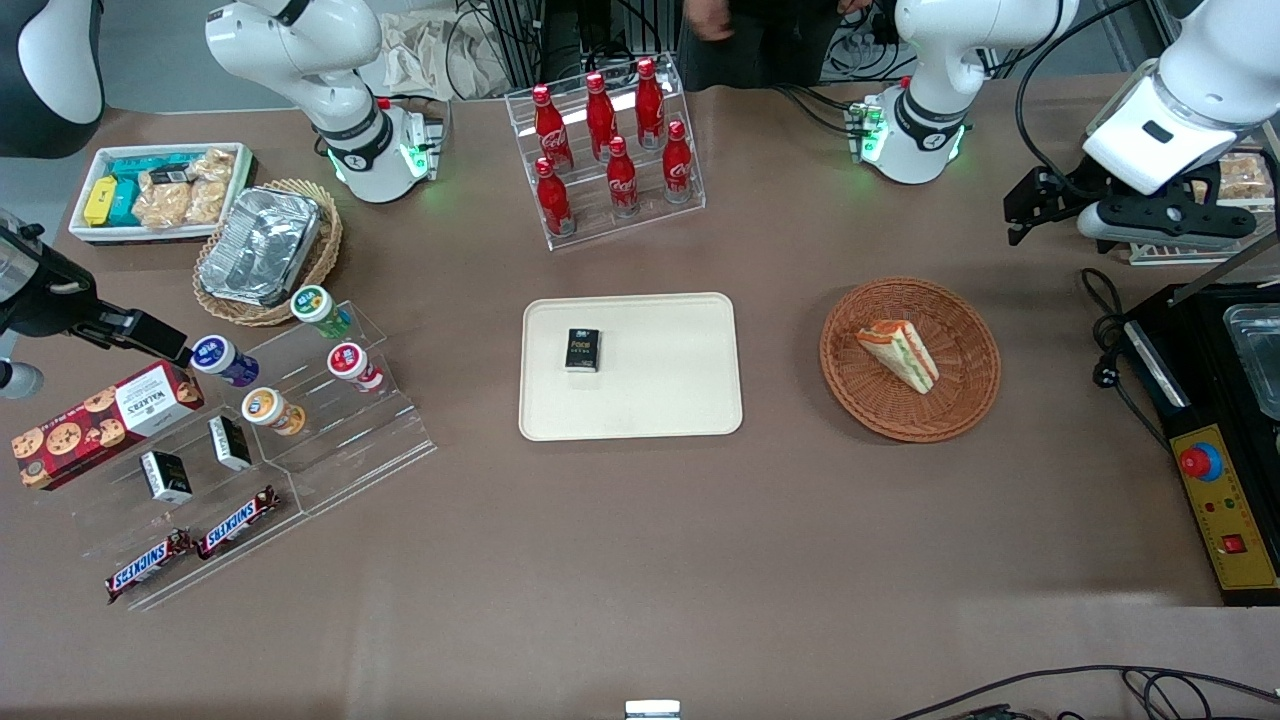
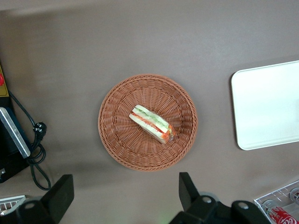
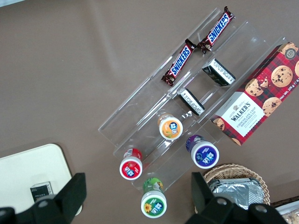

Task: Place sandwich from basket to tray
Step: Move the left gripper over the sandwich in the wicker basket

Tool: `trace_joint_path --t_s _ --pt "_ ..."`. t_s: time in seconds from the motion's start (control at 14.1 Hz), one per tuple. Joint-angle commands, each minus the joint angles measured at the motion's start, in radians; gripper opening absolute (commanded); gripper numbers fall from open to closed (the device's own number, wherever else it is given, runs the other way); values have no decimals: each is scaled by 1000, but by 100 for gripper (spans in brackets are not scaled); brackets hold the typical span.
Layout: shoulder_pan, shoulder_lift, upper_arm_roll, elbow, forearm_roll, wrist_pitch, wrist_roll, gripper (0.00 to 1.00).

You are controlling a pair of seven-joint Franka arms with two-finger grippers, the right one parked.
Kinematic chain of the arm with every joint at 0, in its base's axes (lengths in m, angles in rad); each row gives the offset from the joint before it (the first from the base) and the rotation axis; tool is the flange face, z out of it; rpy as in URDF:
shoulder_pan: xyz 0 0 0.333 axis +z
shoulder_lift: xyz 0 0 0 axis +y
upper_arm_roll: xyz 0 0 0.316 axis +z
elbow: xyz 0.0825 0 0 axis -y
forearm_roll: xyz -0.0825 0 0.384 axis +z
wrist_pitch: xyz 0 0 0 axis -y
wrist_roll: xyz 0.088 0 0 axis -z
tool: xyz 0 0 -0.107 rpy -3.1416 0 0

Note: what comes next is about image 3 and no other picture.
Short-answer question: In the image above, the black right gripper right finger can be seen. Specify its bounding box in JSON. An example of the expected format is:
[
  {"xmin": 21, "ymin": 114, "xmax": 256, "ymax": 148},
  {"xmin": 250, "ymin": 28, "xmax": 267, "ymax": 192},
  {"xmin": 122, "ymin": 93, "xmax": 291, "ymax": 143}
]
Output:
[{"xmin": 184, "ymin": 172, "xmax": 249, "ymax": 224}]

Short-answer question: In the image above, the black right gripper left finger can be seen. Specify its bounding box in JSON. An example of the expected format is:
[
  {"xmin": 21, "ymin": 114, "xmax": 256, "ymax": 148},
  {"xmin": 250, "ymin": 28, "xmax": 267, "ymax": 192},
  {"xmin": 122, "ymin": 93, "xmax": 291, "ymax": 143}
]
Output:
[{"xmin": 14, "ymin": 172, "xmax": 87, "ymax": 224}]

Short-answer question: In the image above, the light tan wicker basket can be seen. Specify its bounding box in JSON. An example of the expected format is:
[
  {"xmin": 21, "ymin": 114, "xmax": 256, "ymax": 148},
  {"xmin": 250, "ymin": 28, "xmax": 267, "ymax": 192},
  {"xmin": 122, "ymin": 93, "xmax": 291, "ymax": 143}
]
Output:
[{"xmin": 202, "ymin": 163, "xmax": 271, "ymax": 206}]

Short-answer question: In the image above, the cream plastic tray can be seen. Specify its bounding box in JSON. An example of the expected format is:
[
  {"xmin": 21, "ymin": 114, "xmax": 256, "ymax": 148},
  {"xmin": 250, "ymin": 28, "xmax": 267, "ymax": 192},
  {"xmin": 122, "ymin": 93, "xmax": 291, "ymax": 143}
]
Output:
[{"xmin": 0, "ymin": 143, "xmax": 83, "ymax": 215}]

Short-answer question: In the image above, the small black box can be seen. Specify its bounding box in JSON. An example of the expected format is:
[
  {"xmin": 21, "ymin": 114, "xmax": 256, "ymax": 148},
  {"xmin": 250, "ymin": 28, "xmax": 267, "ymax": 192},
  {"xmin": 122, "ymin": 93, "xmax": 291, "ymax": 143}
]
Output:
[{"xmin": 29, "ymin": 181, "xmax": 54, "ymax": 203}]

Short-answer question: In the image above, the silver foil container stack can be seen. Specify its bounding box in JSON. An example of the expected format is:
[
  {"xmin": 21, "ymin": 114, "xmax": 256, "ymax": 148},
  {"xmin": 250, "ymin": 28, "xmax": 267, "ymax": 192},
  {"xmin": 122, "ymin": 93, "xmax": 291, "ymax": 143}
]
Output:
[{"xmin": 207, "ymin": 177, "xmax": 267, "ymax": 211}]

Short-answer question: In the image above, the purple lid yogurt cup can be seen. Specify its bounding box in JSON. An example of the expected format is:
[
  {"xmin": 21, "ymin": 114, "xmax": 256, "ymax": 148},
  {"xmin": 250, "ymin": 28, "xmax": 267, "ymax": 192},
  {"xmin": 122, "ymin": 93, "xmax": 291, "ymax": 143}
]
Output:
[{"xmin": 185, "ymin": 134, "xmax": 220, "ymax": 169}]

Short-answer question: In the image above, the green lid yogurt cup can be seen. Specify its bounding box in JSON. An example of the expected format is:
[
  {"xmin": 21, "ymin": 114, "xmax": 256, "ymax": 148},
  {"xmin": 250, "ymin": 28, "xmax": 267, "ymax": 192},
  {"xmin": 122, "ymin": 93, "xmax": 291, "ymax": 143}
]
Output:
[{"xmin": 141, "ymin": 177, "xmax": 168, "ymax": 218}]

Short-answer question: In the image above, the red lid yogurt cup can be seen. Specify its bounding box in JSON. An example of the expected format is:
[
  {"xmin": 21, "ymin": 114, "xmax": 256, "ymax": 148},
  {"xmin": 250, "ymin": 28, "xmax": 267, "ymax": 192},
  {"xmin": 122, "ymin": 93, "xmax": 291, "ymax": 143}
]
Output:
[{"xmin": 119, "ymin": 147, "xmax": 143, "ymax": 180}]

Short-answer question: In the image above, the orange lid yogurt cup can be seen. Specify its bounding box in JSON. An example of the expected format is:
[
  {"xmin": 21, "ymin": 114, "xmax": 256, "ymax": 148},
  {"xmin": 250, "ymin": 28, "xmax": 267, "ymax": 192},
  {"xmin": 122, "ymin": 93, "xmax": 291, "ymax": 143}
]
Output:
[{"xmin": 157, "ymin": 113, "xmax": 184, "ymax": 140}]

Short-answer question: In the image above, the clear cookie package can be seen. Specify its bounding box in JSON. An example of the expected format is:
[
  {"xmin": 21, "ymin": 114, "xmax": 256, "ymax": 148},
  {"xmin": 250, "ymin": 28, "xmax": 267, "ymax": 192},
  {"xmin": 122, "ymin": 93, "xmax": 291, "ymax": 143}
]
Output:
[{"xmin": 279, "ymin": 202, "xmax": 299, "ymax": 224}]

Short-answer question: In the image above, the small black white carton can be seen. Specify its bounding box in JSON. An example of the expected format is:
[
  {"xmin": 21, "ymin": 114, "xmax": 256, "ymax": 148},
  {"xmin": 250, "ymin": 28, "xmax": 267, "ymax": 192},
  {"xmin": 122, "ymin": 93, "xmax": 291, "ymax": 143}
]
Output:
[
  {"xmin": 177, "ymin": 88, "xmax": 206, "ymax": 116},
  {"xmin": 201, "ymin": 58, "xmax": 236, "ymax": 87}
]

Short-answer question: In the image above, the red tartan Walkers shortbread box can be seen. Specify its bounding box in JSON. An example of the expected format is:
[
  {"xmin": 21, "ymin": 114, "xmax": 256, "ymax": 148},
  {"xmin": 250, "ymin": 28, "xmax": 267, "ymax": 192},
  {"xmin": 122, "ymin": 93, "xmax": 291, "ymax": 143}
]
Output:
[{"xmin": 210, "ymin": 41, "xmax": 299, "ymax": 147}]

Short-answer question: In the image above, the clear acrylic tiered display stand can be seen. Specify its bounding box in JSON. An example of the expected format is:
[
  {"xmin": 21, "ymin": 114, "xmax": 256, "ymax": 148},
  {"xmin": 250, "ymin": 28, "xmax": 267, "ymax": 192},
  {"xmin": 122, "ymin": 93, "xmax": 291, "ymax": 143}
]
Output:
[{"xmin": 98, "ymin": 8, "xmax": 290, "ymax": 194}]

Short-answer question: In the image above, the Snickers chocolate bar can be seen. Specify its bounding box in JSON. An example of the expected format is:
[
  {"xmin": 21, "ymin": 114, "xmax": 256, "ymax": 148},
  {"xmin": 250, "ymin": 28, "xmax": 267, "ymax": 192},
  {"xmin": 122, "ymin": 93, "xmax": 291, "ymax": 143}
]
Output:
[
  {"xmin": 197, "ymin": 6, "xmax": 235, "ymax": 54},
  {"xmin": 161, "ymin": 39, "xmax": 196, "ymax": 87}
]

